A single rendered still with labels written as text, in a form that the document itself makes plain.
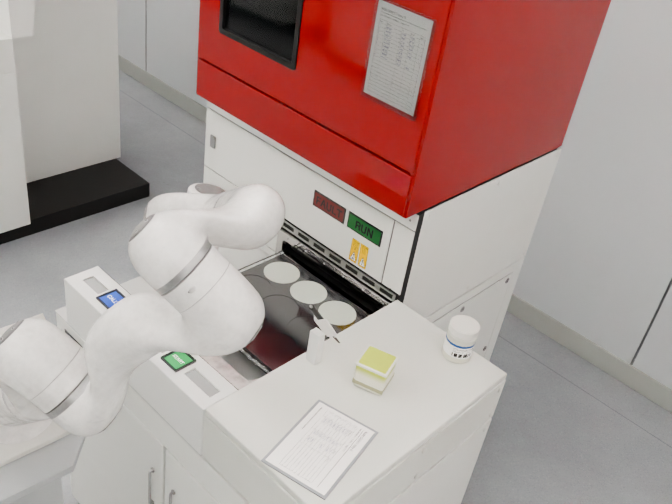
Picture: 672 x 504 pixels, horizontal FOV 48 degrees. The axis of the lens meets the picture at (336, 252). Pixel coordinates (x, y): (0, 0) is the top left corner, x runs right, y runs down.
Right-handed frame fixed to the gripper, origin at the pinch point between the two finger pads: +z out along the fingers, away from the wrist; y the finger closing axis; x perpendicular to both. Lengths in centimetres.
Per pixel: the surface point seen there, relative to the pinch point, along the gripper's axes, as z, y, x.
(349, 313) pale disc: 6, -52, 8
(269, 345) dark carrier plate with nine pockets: 11.2, -27.3, 4.1
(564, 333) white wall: 55, -221, 17
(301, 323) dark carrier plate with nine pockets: 8.7, -39.2, 3.0
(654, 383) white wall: 53, -220, 60
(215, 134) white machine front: -16, -57, -60
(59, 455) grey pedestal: 29.7, 21.5, -3.8
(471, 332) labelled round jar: -10, -50, 42
